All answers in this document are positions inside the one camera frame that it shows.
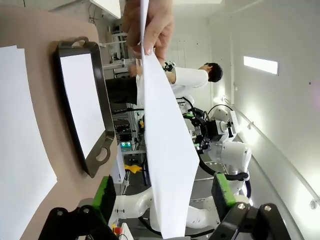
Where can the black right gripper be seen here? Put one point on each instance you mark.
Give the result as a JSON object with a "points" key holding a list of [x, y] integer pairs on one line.
{"points": [[213, 131]]}

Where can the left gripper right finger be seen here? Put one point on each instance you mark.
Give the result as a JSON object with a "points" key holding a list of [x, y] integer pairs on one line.
{"points": [[225, 195]]}

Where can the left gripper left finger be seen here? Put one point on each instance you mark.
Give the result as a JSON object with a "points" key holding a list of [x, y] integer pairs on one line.
{"points": [[105, 200]]}

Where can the white A4 paper sheet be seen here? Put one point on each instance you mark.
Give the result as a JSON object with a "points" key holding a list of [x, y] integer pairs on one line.
{"points": [[82, 100], [170, 150]]}

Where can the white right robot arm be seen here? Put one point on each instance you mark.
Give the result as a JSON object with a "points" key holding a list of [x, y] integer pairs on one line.
{"points": [[235, 155]]}

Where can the person's right hand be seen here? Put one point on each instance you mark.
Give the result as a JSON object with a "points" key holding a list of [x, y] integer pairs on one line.
{"points": [[160, 27]]}

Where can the red emergency stop button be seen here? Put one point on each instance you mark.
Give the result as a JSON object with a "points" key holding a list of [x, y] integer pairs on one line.
{"points": [[117, 229]]}

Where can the person in white shirt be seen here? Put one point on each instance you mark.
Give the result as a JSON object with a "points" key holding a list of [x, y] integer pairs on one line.
{"points": [[192, 76]]}

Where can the equipment rack with green lights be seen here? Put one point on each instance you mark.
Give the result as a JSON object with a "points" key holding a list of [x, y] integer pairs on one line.
{"points": [[125, 130]]}

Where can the brown plastic tray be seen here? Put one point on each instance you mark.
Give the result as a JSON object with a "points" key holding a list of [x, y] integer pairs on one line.
{"points": [[105, 112]]}

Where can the rectangular ceiling light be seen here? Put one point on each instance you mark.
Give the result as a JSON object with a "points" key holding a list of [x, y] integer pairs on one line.
{"points": [[261, 65]]}

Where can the white A4 paper stack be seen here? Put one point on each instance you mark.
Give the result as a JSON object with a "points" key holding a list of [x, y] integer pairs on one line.
{"points": [[20, 137]]}

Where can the white table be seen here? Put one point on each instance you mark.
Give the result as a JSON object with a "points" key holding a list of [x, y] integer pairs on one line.
{"points": [[107, 7]]}

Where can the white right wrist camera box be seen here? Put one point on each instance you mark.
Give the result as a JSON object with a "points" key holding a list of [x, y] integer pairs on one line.
{"points": [[233, 122]]}

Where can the white wall conduit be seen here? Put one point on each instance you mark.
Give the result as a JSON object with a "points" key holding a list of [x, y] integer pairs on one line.
{"points": [[280, 155]]}

